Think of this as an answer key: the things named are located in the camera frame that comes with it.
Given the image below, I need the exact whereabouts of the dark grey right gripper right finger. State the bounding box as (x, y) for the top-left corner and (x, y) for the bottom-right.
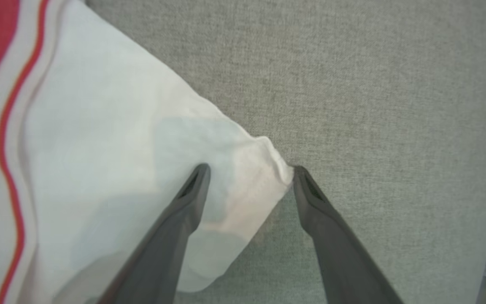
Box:
(293, 165), (404, 304)

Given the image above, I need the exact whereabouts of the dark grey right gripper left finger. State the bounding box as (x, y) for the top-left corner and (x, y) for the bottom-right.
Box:
(97, 163), (211, 304)

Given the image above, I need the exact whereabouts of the red and white striped garment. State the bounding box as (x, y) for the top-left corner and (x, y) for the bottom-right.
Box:
(0, 0), (295, 304)

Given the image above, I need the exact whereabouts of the grey fabric sofa cushion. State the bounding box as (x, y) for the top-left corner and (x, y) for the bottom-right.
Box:
(84, 0), (486, 304)

